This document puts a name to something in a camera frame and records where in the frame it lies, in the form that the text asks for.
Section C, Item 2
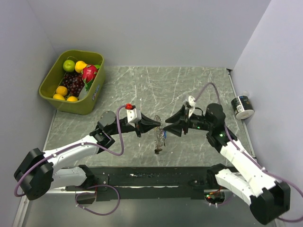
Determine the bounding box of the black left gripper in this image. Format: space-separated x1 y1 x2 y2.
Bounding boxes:
109 112 160 137

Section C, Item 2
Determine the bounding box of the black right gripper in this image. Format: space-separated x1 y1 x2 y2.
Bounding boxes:
163 105 213 137

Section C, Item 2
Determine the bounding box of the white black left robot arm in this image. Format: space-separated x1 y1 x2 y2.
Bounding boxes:
14 109 160 201

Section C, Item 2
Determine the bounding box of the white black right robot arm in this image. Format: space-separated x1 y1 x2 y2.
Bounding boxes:
164 103 291 225

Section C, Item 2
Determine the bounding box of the black key tag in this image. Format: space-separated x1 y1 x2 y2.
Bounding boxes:
154 148 162 154

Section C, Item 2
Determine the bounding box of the olive green plastic bin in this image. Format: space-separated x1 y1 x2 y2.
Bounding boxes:
38 50 106 115

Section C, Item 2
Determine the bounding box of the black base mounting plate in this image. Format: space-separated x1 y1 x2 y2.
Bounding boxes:
65 166 237 202

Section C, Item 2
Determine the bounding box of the black white tape roll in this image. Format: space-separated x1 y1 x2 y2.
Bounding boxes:
231 95 254 120

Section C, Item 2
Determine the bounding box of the pink dragon fruit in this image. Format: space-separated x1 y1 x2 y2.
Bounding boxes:
81 65 100 91

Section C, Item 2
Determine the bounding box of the orange fruit front right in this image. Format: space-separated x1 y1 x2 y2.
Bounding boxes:
66 96 78 102

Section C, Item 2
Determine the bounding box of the orange fruit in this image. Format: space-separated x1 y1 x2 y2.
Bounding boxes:
66 96 78 102
56 86 68 96

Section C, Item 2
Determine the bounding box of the purple grape bunch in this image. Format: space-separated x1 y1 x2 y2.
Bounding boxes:
61 71 84 97

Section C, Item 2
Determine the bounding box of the orange fruit upper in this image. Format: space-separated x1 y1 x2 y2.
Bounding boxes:
56 86 68 96

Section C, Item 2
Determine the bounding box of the yellow lemon front left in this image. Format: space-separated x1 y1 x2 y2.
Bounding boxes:
53 93 66 101

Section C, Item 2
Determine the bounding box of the green apple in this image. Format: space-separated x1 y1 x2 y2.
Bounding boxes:
62 60 75 72

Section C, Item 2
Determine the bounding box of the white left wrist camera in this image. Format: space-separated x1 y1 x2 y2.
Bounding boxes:
125 103 142 124

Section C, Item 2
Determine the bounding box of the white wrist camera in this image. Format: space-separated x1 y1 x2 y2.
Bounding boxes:
125 103 142 124
183 96 196 118

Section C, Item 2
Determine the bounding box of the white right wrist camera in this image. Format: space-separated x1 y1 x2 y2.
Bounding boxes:
183 96 196 118

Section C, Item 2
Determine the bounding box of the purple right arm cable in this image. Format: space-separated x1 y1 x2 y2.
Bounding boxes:
194 82 303 223

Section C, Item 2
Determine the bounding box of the aluminium rail frame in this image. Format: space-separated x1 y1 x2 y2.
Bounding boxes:
11 171 285 227

